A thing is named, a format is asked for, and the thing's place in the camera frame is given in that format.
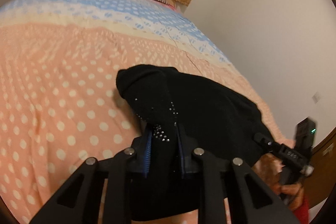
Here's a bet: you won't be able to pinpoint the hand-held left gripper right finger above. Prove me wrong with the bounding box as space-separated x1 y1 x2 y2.
175 124 301 224

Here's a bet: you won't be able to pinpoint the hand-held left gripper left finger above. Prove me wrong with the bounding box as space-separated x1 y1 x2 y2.
30 132 155 224

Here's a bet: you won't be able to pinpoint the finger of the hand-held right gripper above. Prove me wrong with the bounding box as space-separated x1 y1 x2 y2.
253 133 282 153

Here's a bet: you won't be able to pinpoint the black pants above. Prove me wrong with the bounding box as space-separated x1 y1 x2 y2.
116 64 276 222

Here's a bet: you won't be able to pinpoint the person's right forearm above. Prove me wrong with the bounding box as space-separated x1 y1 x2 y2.
293 195 310 224

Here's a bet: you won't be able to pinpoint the person's right hand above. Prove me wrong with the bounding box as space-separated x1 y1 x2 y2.
273 179 306 210

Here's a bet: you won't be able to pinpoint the brown wooden door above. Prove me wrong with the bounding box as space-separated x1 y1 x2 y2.
302 130 336 211

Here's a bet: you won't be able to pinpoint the polka dot bedspread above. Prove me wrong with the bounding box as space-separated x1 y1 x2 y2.
0 0 289 224

